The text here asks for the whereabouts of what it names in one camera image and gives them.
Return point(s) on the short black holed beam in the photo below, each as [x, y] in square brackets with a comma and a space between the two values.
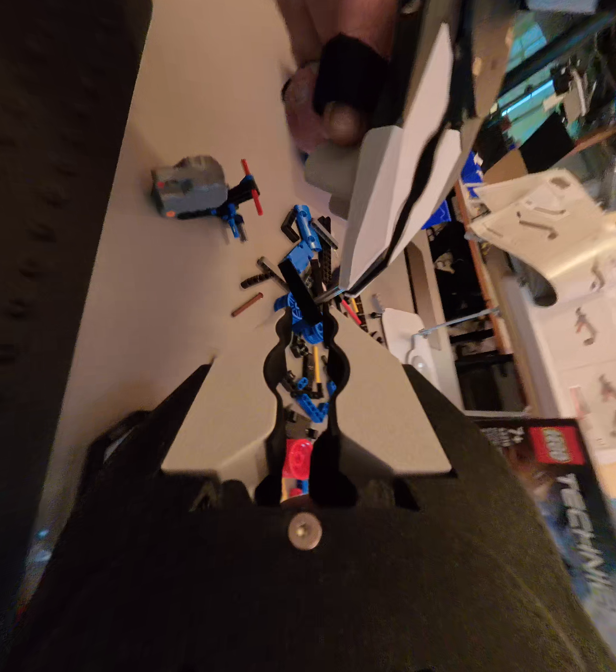
[258, 281]

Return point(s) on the black beam piece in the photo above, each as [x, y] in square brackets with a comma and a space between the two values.
[302, 294]

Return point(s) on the grey motor brick assembly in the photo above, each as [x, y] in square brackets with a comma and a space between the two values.
[192, 183]

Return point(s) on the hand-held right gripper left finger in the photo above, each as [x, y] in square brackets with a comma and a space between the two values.
[218, 420]

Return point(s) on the blue curved panel piece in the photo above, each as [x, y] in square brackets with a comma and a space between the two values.
[308, 225]

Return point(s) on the yellow axle rod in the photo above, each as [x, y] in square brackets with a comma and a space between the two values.
[316, 362]

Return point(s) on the instruction booklet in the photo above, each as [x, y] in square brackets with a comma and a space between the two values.
[575, 315]

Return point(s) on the blue toy wheel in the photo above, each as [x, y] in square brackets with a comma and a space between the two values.
[302, 328]

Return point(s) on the dark brown axle rod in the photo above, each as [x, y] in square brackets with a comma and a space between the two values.
[247, 304]

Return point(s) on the red axle rod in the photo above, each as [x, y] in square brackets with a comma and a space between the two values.
[351, 311]

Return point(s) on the blue flat panel piece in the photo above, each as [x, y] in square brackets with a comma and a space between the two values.
[297, 260]

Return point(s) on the blue plastic bin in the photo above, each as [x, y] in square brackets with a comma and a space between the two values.
[470, 168]

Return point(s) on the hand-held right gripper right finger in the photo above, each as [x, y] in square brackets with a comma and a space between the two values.
[392, 420]

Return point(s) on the red toy wheel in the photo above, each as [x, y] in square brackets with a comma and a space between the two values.
[297, 456]

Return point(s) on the dark printed toy box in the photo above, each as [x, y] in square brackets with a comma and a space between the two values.
[565, 462]

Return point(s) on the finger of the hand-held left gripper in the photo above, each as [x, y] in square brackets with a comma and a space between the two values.
[381, 199]
[436, 178]

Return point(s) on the pile of black building pieces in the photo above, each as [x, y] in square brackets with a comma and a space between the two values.
[329, 236]

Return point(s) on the person's left hand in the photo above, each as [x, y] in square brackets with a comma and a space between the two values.
[339, 15]

